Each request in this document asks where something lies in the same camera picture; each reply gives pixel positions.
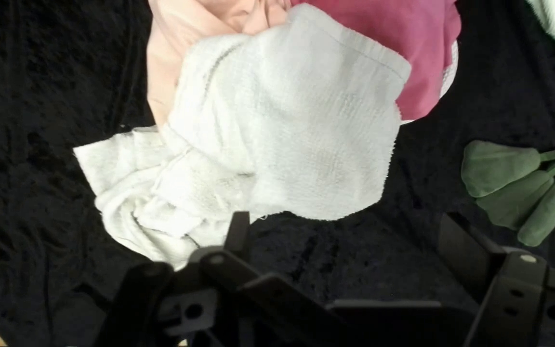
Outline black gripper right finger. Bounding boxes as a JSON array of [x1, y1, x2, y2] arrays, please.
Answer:
[[435, 212, 504, 309]]

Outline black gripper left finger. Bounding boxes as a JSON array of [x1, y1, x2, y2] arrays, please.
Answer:
[[188, 211, 264, 286]]

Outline red toy radish green leaves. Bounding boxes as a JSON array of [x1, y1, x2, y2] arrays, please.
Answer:
[[458, 106, 555, 251]]

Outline cream white towel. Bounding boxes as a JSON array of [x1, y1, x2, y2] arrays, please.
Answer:
[[163, 2, 414, 224]]

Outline peach t-shirt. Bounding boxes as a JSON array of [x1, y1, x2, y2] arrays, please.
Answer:
[[144, 0, 292, 130]]

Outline pink t-shirt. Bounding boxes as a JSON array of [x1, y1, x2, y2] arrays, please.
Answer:
[[292, 0, 464, 126]]

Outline black velvet tablecloth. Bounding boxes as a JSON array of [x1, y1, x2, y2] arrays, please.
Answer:
[[0, 0, 555, 347]]

